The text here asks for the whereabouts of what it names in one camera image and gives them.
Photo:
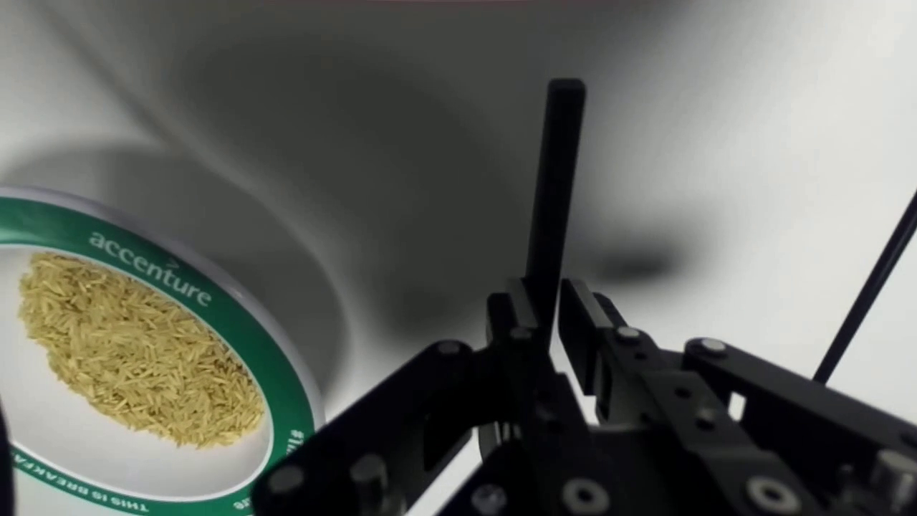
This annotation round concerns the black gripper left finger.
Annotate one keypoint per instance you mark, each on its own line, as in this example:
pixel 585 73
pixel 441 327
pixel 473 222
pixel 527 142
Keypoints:
pixel 506 325

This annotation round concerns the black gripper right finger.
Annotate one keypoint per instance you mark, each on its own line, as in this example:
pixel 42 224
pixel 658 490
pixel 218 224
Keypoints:
pixel 610 361

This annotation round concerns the green rimmed white bowl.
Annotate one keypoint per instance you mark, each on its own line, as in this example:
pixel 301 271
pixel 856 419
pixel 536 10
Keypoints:
pixel 191 287

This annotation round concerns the dry rice pile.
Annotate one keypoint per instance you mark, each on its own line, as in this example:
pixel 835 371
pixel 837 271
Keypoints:
pixel 132 353

